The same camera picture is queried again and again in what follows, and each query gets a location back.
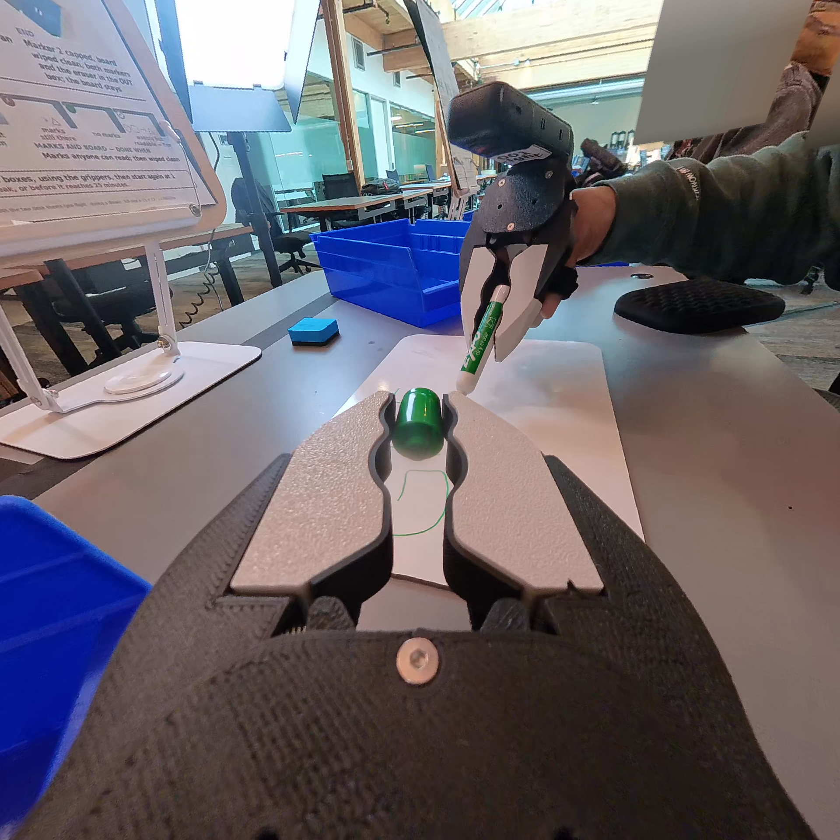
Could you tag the wooden post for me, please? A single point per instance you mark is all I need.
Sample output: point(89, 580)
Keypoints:
point(341, 98)

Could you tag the green marker cap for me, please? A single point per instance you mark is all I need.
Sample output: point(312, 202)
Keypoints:
point(420, 423)

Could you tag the hanging black panel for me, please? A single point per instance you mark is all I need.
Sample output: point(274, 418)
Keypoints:
point(436, 52)
point(300, 59)

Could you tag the grey tilted panel stand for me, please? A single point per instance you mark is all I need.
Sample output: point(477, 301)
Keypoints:
point(236, 108)

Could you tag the black mesh cushion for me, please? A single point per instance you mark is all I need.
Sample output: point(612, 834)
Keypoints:
point(702, 307)

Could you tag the blue plastic bin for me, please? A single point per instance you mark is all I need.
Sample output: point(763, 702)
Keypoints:
point(387, 275)
point(52, 623)

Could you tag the instruction sheet board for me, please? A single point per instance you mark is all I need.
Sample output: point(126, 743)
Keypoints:
point(85, 131)

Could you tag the person's right forearm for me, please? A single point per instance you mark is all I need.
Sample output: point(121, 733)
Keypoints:
point(722, 210)

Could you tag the person's right hand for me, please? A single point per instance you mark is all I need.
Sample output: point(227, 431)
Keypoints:
point(594, 220)

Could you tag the white whiteboard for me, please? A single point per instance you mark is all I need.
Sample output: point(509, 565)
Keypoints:
point(558, 426)

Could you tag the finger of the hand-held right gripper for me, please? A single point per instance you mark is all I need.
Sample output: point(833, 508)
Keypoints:
point(525, 295)
point(476, 289)

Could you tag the green whiteboard marker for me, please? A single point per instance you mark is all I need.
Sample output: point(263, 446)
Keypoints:
point(482, 338)

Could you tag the long wooden desk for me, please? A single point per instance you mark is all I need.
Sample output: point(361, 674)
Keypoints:
point(341, 202)

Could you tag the black office chair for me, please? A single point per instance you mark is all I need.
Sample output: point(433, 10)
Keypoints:
point(292, 241)

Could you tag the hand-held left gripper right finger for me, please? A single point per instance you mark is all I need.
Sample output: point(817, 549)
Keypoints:
point(518, 525)

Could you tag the blue whiteboard eraser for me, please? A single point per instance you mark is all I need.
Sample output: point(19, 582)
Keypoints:
point(313, 331)

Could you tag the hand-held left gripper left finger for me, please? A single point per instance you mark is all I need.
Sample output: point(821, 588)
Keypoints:
point(315, 518)

